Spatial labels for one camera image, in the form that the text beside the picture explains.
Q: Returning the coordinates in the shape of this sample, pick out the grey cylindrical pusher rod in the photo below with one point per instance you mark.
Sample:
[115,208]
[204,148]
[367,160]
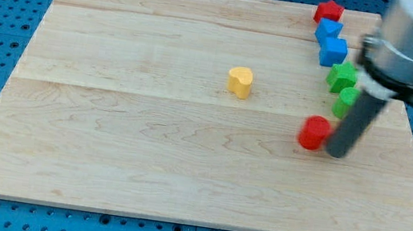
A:
[362,113]

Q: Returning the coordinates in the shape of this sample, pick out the red cylinder block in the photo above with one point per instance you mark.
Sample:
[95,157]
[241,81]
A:
[314,132]

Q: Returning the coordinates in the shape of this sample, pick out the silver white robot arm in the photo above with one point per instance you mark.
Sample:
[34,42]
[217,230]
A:
[385,67]

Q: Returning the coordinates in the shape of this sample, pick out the green star block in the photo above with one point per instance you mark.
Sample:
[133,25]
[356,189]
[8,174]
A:
[341,76]

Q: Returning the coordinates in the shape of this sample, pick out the red star block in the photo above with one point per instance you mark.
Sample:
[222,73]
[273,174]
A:
[328,10]

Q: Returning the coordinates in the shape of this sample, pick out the green cylinder block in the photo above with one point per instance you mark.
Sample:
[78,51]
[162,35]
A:
[345,100]

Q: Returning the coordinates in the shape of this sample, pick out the blue cube block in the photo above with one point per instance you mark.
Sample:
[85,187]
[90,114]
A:
[333,51]

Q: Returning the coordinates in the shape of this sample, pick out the blue triangle block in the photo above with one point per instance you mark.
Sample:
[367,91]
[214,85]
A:
[327,28]

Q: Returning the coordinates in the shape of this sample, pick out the yellow heart block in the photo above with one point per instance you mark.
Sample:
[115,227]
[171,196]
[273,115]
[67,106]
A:
[240,80]

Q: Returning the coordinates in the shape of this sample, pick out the wooden board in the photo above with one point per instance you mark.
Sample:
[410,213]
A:
[122,107]

